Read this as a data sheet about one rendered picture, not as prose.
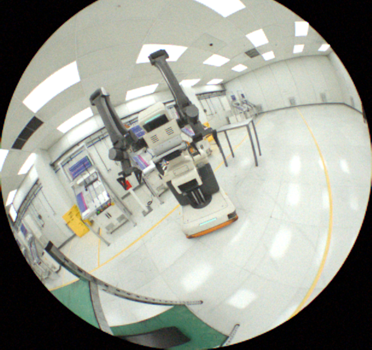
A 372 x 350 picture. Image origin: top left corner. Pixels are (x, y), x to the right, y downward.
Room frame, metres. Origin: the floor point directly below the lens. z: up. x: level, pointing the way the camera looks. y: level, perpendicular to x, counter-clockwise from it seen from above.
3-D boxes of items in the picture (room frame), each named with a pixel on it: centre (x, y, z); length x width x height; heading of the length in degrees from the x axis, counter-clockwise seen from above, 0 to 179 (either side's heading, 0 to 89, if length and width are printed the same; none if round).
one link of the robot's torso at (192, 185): (0.89, -0.01, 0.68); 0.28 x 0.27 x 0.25; 85
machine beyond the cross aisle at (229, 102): (5.06, -3.54, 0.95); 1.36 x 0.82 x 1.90; 30
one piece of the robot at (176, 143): (0.77, 0.06, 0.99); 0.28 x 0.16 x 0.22; 85
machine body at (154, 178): (2.56, 0.78, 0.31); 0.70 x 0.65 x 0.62; 120
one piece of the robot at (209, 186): (1.15, 0.03, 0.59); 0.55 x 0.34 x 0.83; 85
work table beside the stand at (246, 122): (1.84, -1.13, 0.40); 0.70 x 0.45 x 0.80; 35
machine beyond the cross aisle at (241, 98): (5.77, -4.81, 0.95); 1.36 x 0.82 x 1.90; 30
